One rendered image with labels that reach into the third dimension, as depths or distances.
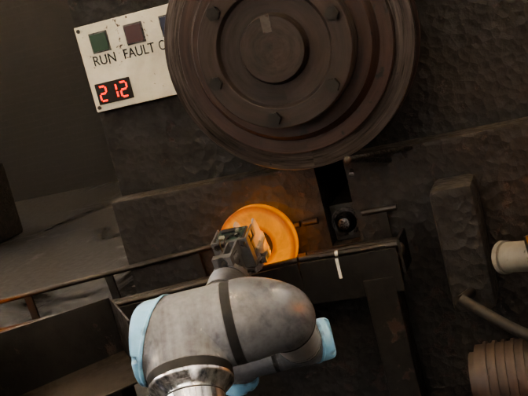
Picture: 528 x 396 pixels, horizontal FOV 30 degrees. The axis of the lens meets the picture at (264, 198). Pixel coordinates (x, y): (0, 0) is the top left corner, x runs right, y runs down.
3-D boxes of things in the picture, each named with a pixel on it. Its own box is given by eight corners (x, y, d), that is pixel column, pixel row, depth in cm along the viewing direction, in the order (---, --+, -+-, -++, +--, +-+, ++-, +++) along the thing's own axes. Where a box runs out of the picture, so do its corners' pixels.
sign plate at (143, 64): (100, 111, 209) (77, 27, 205) (213, 85, 201) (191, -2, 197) (96, 112, 207) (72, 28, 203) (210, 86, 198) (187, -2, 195)
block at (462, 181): (459, 295, 192) (433, 177, 188) (500, 289, 190) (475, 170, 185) (454, 315, 182) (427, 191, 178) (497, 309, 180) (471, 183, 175)
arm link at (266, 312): (303, 253, 130) (326, 308, 177) (223, 273, 131) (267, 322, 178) (324, 339, 127) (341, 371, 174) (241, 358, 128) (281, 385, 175)
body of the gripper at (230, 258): (254, 221, 184) (240, 255, 174) (268, 259, 187) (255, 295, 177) (216, 228, 186) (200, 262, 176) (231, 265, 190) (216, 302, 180)
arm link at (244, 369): (280, 390, 172) (265, 339, 167) (218, 405, 172) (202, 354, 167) (278, 363, 179) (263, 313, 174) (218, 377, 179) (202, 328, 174)
